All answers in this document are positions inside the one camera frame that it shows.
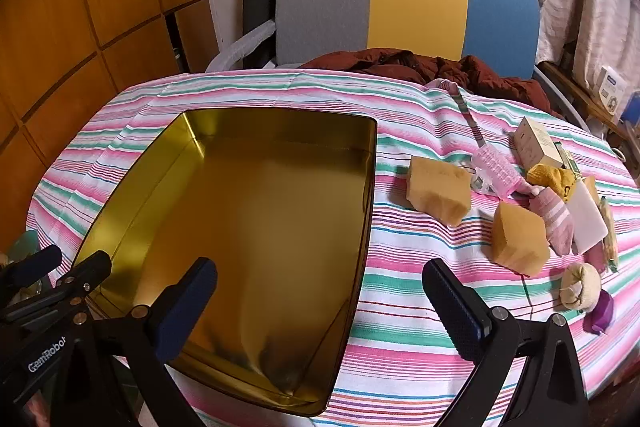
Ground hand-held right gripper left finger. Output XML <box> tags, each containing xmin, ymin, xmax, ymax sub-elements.
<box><xmin>65</xmin><ymin>257</ymin><xmax>218</xmax><ymax>427</ymax></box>

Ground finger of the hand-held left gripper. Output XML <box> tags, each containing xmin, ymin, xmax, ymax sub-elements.
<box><xmin>0</xmin><ymin>251</ymin><xmax>112</xmax><ymax>323</ymax></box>
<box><xmin>0</xmin><ymin>245</ymin><xmax>63</xmax><ymax>293</ymax></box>

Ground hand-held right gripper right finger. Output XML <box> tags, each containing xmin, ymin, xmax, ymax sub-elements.
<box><xmin>421</xmin><ymin>258</ymin><xmax>588</xmax><ymax>427</ymax></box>

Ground chunky tan sponge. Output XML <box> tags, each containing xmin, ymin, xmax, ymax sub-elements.
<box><xmin>491</xmin><ymin>201</ymin><xmax>552</xmax><ymax>278</ymax></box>

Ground cream sock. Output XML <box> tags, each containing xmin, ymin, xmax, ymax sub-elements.
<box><xmin>560</xmin><ymin>262</ymin><xmax>601</xmax><ymax>310</ymax></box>

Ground gold metal tin box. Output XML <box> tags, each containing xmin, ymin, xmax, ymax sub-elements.
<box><xmin>74</xmin><ymin>109</ymin><xmax>378</xmax><ymax>418</ymax></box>

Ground pink striped sock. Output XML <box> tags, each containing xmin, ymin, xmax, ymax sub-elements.
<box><xmin>517</xmin><ymin>184</ymin><xmax>573</xmax><ymax>256</ymax></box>

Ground purple cloth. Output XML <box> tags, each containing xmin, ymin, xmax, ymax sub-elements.
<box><xmin>582</xmin><ymin>291</ymin><xmax>615</xmax><ymax>335</ymax></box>

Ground white sponge block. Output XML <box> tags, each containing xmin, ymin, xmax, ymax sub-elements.
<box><xmin>567</xmin><ymin>180</ymin><xmax>609</xmax><ymax>255</ymax></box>

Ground yellow sock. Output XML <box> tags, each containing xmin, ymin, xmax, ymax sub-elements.
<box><xmin>526</xmin><ymin>163</ymin><xmax>578</xmax><ymax>200</ymax></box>

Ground cream patterned packet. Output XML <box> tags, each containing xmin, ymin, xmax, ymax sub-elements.
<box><xmin>597</xmin><ymin>197</ymin><xmax>621</xmax><ymax>273</ymax></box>

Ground green slim carton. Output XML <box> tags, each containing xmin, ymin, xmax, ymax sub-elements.
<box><xmin>557</xmin><ymin>147</ymin><xmax>583</xmax><ymax>178</ymax></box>

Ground cream cardboard box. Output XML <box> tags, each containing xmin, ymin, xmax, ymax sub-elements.
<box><xmin>515</xmin><ymin>116</ymin><xmax>563</xmax><ymax>170</ymax></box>

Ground pink green striped tablecloth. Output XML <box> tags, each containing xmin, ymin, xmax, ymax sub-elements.
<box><xmin>27</xmin><ymin>69</ymin><xmax>640</xmax><ymax>427</ymax></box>

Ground dark wooden side table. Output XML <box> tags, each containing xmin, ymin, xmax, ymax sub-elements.
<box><xmin>537</xmin><ymin>59</ymin><xmax>640</xmax><ymax>148</ymax></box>

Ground wooden wardrobe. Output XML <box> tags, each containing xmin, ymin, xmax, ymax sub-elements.
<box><xmin>0</xmin><ymin>0</ymin><xmax>221</xmax><ymax>253</ymax></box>

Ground maroon padded jacket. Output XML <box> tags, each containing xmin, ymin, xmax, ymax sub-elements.
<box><xmin>300</xmin><ymin>48</ymin><xmax>551</xmax><ymax>112</ymax></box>

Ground white and blue box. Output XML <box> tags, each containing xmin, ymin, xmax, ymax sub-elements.
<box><xmin>597</xmin><ymin>66</ymin><xmax>633</xmax><ymax>118</ymax></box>

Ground grey yellow blue chair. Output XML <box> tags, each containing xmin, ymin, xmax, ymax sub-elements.
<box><xmin>207</xmin><ymin>0</ymin><xmax>591</xmax><ymax>132</ymax></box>

